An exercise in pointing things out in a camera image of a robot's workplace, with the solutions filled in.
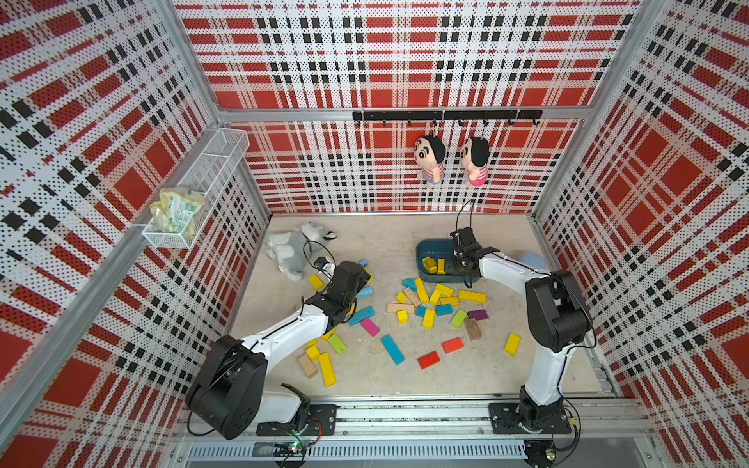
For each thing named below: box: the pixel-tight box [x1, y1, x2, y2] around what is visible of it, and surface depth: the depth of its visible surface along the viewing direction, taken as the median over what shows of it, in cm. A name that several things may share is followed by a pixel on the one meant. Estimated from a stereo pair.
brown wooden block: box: [464, 317, 482, 341], surface depth 90 cm
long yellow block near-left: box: [318, 351, 337, 388], surface depth 84 cm
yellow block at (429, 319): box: [422, 308, 436, 331], surface depth 93 cm
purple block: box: [467, 309, 489, 321], surface depth 95 cm
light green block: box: [450, 309, 468, 329], surface depth 93 cm
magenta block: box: [359, 317, 381, 338], surface depth 93 cm
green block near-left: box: [327, 333, 348, 356], surface depth 88 cm
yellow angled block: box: [414, 277, 431, 304], surface depth 99 cm
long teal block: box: [380, 334, 406, 366], surface depth 89 cm
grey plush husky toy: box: [265, 221, 325, 281], surface depth 100 cm
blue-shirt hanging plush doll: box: [413, 135, 446, 185], surface depth 95 cm
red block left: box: [417, 351, 441, 370], surface depth 86 cm
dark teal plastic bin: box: [415, 237, 483, 283], surface depth 103 cm
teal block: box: [348, 306, 376, 327], surface depth 95 cm
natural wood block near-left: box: [297, 352, 319, 379], surface depth 83 cm
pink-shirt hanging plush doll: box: [460, 136, 491, 188], surface depth 96 cm
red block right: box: [441, 336, 465, 354], surface depth 89 cm
